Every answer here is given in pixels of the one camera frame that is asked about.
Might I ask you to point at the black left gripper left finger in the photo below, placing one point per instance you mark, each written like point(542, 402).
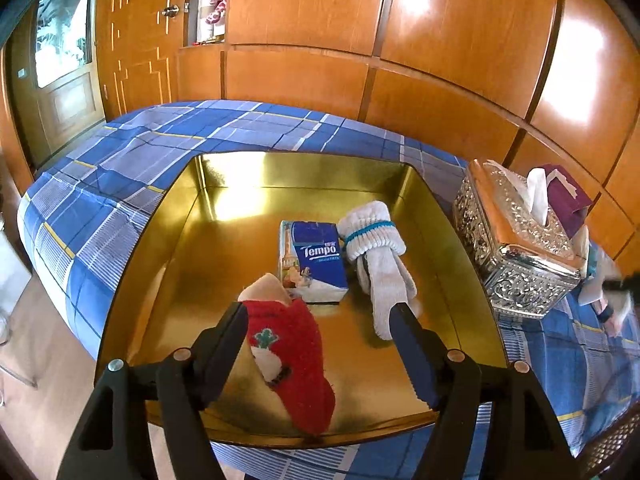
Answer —
point(112, 440)

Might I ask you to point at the red christmas sock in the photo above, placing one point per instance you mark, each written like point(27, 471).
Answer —
point(286, 346)

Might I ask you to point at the silver ornate tissue box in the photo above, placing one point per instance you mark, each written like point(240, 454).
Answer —
point(525, 266)

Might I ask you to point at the blue plaid tablecloth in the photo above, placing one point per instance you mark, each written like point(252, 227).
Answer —
point(80, 220)

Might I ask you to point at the gold metal tray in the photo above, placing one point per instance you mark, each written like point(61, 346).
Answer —
point(216, 231)

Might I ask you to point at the purple cardboard box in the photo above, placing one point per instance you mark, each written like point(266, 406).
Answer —
point(566, 197)

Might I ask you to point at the white rolled sock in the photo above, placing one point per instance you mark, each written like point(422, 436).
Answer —
point(374, 246)

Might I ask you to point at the blue Tempo tissue pack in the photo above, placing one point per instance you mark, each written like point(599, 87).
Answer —
point(311, 265)

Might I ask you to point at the wooden door with window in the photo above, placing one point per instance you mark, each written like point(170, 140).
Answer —
point(53, 81)

